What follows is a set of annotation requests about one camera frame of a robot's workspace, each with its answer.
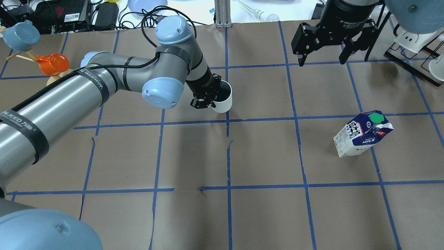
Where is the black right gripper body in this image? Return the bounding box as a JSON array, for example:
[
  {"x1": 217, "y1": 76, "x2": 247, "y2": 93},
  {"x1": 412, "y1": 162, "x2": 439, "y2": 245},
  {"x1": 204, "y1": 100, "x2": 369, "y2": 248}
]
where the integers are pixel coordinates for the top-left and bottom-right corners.
[{"x1": 318, "y1": 0, "x2": 379, "y2": 44}]

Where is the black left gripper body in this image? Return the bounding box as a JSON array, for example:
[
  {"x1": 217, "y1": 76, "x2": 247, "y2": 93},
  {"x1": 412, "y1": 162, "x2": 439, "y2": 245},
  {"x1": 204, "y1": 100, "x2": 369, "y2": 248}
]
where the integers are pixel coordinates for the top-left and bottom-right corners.
[{"x1": 186, "y1": 68, "x2": 221, "y2": 109}]

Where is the white grey mug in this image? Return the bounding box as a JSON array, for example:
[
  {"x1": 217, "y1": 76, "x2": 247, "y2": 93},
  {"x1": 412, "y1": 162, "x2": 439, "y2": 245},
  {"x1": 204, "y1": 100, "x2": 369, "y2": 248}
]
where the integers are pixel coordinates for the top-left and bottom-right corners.
[{"x1": 211, "y1": 80, "x2": 233, "y2": 113}]

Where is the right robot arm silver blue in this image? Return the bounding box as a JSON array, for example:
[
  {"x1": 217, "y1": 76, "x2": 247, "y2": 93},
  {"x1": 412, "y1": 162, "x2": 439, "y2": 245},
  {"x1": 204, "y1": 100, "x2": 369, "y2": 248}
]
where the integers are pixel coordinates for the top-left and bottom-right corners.
[{"x1": 291, "y1": 0, "x2": 444, "y2": 66}]

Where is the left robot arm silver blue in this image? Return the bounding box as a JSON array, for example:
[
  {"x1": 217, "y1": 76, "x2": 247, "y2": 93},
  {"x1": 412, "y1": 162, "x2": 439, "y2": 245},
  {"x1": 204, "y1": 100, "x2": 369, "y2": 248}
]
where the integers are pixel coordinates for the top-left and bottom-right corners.
[{"x1": 0, "y1": 15, "x2": 233, "y2": 250}]

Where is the white cup on rack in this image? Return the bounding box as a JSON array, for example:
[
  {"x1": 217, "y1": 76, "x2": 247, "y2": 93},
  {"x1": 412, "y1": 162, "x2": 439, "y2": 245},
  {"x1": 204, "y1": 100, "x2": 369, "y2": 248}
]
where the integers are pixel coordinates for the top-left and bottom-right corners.
[{"x1": 394, "y1": 32, "x2": 428, "y2": 54}]

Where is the blue white milk carton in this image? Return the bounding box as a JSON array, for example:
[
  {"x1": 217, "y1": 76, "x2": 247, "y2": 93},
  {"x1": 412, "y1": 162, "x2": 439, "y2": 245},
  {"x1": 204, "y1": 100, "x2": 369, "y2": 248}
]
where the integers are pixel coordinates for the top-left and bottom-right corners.
[{"x1": 333, "y1": 110, "x2": 394, "y2": 158}]

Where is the blue plate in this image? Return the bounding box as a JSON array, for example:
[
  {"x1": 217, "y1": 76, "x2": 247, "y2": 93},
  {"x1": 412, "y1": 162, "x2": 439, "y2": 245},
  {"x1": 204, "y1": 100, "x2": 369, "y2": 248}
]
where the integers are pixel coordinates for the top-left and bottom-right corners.
[{"x1": 127, "y1": 0, "x2": 168, "y2": 15}]

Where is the black power adapter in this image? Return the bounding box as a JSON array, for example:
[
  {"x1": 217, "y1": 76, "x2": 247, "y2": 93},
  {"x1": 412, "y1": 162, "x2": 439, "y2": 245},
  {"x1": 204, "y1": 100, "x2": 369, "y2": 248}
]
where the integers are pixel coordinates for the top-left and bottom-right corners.
[{"x1": 94, "y1": 2, "x2": 119, "y2": 31}]

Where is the orange mug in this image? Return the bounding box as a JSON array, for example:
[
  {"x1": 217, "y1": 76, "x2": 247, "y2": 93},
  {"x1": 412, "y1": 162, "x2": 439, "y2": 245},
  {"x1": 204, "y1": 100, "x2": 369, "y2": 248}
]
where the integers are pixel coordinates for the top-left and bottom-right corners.
[{"x1": 35, "y1": 53, "x2": 70, "y2": 76}]

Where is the black computer box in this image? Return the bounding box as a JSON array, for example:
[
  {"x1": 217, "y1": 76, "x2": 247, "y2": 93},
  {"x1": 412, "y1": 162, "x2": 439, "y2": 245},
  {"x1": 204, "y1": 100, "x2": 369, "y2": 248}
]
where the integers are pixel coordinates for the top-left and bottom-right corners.
[{"x1": 31, "y1": 0, "x2": 93, "y2": 34}]

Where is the blue mug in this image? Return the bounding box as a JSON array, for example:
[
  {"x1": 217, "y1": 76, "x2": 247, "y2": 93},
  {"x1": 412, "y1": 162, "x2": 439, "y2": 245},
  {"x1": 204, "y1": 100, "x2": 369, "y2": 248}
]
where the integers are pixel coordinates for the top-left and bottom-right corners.
[{"x1": 3, "y1": 20, "x2": 40, "y2": 52}]

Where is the aluminium frame post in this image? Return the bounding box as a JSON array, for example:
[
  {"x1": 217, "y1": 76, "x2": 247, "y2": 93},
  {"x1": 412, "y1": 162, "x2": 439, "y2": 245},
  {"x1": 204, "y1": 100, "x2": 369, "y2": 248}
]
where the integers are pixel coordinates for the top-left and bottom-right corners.
[{"x1": 214, "y1": 0, "x2": 232, "y2": 28}]

